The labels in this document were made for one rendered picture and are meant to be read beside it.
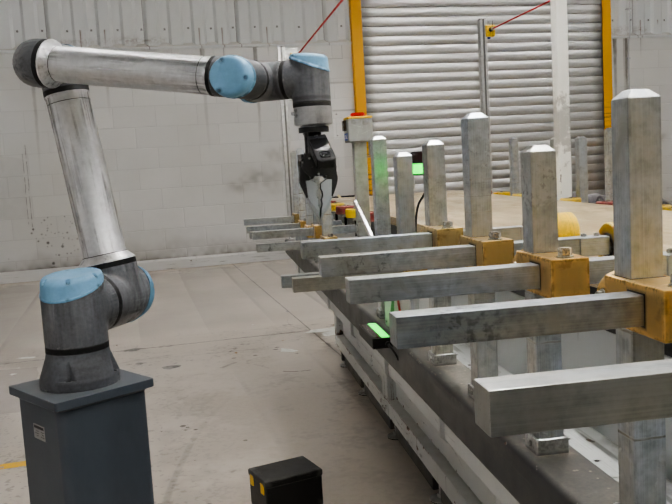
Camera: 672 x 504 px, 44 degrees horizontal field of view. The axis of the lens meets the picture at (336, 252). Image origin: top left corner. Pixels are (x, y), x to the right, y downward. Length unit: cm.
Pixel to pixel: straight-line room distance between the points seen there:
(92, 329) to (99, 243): 25
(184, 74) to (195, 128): 744
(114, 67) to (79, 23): 745
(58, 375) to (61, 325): 12
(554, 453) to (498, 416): 64
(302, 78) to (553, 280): 104
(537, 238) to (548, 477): 30
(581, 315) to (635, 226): 11
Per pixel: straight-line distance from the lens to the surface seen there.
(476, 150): 133
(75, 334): 204
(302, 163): 193
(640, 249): 87
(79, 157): 220
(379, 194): 205
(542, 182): 110
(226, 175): 936
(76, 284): 202
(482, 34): 462
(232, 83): 183
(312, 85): 192
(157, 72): 193
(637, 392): 56
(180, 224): 933
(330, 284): 176
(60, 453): 204
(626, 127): 87
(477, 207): 133
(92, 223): 219
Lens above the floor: 111
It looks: 6 degrees down
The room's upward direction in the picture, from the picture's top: 3 degrees counter-clockwise
